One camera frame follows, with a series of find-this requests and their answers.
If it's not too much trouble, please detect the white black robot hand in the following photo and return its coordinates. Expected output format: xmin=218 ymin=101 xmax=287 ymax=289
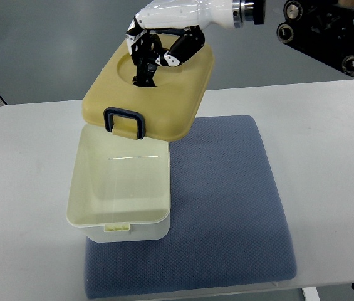
xmin=125 ymin=1 xmax=265 ymax=87

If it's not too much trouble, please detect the yellow box lid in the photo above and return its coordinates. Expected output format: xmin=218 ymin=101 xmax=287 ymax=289
xmin=82 ymin=42 xmax=214 ymax=141

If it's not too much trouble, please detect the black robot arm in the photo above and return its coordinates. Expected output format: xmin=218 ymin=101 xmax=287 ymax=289
xmin=276 ymin=1 xmax=354 ymax=77

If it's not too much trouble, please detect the white storage box base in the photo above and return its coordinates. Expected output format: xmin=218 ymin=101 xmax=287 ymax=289
xmin=66 ymin=124 xmax=171 ymax=243

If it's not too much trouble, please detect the blue grey cushion mat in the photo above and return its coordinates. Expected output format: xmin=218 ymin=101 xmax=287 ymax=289
xmin=85 ymin=115 xmax=297 ymax=299

